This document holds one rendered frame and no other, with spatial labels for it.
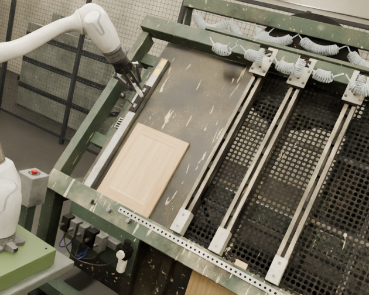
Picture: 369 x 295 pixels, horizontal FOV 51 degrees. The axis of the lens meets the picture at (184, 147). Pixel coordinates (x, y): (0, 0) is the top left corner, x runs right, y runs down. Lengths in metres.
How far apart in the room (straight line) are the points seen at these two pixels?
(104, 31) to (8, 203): 0.79
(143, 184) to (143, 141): 0.27
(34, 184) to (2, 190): 0.58
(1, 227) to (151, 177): 0.86
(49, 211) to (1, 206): 0.85
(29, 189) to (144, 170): 0.64
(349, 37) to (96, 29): 1.71
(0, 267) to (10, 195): 0.28
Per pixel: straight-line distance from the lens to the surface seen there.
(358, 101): 2.19
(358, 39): 2.75
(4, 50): 1.60
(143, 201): 2.20
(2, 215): 1.75
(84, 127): 2.53
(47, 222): 2.60
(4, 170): 1.89
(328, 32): 2.78
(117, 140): 2.39
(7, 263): 1.77
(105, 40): 1.60
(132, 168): 2.30
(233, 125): 2.17
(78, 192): 2.36
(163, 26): 2.68
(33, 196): 2.33
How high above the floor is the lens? 1.85
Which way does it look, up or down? 15 degrees down
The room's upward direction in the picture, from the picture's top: 16 degrees clockwise
